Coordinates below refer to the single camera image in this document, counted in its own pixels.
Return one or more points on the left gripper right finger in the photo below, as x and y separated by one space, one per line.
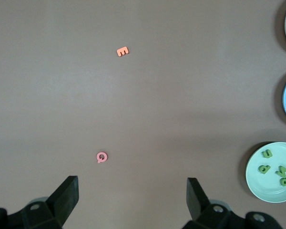
195 202

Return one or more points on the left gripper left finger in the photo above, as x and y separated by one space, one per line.
64 200

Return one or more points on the green letter P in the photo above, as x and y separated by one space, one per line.
263 169

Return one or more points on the green letter F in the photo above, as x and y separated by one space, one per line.
267 153

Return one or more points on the green letter N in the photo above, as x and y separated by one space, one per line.
281 169

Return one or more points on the pink letter Q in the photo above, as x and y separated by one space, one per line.
104 154

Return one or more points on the green plate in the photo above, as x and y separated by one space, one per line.
264 188

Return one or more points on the orange letter E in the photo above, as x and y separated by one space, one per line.
122 51

